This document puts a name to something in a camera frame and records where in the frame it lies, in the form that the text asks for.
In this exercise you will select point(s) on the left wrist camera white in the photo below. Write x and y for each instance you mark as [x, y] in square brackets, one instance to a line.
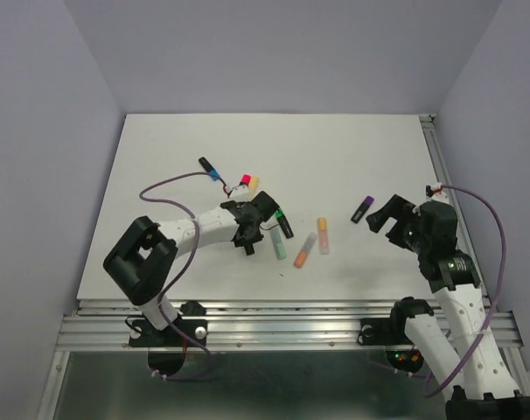
[240, 193]

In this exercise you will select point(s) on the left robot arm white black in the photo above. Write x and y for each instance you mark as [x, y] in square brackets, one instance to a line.
[141, 260]

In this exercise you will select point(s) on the aluminium right rail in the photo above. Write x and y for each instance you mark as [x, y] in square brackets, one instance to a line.
[427, 122]

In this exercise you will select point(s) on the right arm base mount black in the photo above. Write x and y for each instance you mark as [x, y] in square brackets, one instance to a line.
[381, 332]

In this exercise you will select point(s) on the black highlighter purple cap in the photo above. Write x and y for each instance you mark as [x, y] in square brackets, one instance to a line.
[362, 209]

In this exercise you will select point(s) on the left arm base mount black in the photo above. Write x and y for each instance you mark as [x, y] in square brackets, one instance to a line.
[191, 322]

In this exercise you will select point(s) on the black highlighter blue cap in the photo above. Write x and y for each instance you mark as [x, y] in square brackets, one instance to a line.
[209, 168]

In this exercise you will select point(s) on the pastel pink highlighter orange cap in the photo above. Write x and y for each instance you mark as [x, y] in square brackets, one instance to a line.
[323, 240]

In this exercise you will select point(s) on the grey highlighter orange cap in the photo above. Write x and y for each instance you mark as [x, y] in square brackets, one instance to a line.
[305, 250]

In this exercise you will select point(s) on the black highlighter pink cap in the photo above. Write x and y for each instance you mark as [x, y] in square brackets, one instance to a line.
[245, 180]

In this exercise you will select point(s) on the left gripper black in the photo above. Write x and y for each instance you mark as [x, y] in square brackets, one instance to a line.
[255, 237]

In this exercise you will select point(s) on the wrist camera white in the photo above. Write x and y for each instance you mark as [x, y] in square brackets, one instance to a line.
[435, 192]
[240, 193]

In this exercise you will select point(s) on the black highlighter green cap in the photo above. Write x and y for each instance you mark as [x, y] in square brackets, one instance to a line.
[284, 223]

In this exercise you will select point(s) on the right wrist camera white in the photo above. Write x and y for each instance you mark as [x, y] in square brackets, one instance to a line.
[435, 192]

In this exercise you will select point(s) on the aluminium front rail frame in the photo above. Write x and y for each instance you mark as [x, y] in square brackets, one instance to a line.
[272, 360]

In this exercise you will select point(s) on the pastel green highlighter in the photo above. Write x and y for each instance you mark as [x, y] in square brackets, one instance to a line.
[276, 238]

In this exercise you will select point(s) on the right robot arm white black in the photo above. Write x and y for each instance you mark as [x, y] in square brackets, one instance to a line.
[467, 365]

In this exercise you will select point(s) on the pale yellow highlighter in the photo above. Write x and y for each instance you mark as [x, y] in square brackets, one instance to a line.
[253, 184]

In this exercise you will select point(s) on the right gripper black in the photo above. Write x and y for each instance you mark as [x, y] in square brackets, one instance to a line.
[398, 208]

